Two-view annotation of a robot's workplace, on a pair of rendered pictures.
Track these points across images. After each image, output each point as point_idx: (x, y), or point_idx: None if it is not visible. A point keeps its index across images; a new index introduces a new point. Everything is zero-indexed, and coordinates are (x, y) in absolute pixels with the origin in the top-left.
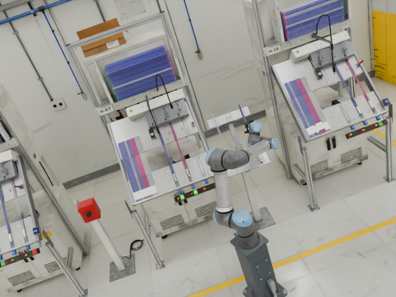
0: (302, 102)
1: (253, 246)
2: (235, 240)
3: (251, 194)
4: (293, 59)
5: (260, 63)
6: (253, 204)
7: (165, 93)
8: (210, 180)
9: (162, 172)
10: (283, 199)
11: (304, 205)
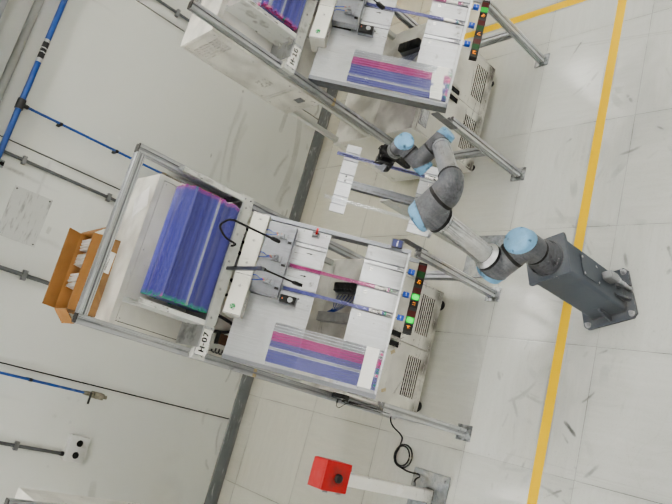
0: (390, 77)
1: (561, 255)
2: (534, 277)
3: None
4: (321, 45)
5: (283, 94)
6: None
7: None
8: None
9: (356, 323)
10: (477, 207)
11: (507, 184)
